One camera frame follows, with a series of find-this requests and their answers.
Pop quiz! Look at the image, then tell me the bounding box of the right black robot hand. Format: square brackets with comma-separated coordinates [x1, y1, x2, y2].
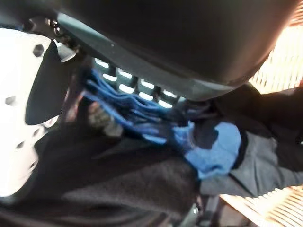
[0, 0, 299, 197]

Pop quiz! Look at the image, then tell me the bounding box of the blue garment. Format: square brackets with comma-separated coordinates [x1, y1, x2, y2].
[80, 68, 242, 180]

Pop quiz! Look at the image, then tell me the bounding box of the brown wicker laundry basket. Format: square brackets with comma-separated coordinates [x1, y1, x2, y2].
[220, 16, 303, 227]

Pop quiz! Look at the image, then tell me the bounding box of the black garment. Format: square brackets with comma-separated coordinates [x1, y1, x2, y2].
[0, 85, 303, 227]

